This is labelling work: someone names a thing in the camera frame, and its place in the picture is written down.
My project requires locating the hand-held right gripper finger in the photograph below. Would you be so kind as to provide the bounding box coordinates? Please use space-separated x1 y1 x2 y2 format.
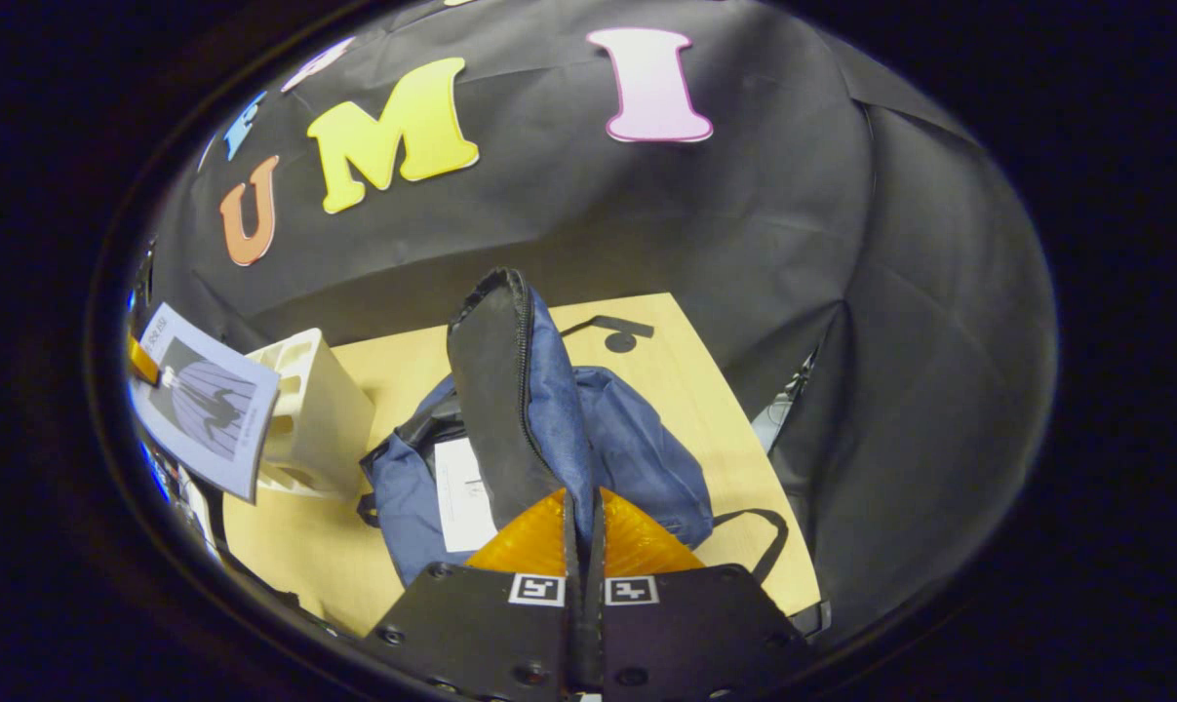
584 487 813 702
359 487 581 702

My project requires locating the black table sticker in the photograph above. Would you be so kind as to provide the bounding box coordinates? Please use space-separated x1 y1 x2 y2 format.
561 315 655 355

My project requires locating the white plastic bookshelf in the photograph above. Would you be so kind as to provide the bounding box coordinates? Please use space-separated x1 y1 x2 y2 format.
247 329 376 500

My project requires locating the black backdrop cloth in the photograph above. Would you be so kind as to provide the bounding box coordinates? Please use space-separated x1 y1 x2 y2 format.
125 0 1057 644

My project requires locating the white patterned cover book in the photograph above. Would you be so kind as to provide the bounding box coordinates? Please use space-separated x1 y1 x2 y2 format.
434 437 499 555

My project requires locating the blue schoolbag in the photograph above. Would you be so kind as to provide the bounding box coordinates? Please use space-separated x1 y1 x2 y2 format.
359 268 789 591

